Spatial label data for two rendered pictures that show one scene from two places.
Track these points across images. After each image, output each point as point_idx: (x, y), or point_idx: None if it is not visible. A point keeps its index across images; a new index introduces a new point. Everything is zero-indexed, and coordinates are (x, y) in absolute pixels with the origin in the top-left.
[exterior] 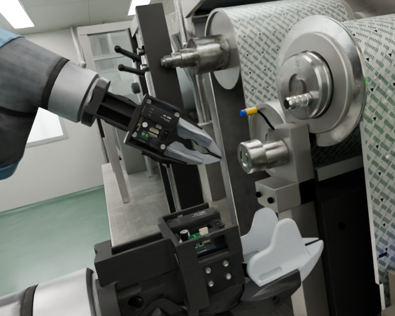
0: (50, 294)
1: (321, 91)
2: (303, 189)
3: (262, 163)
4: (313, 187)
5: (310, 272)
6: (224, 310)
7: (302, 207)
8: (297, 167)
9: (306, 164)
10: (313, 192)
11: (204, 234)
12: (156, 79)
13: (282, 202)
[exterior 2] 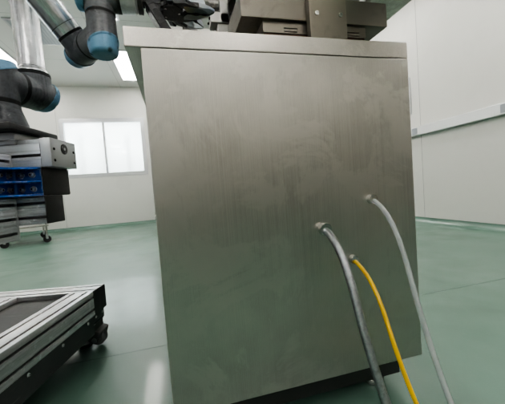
0: None
1: None
2: (223, 16)
3: (207, 2)
4: (227, 16)
5: (204, 8)
6: (171, 0)
7: (223, 26)
8: (220, 6)
9: (224, 6)
10: (227, 18)
11: None
12: None
13: (212, 18)
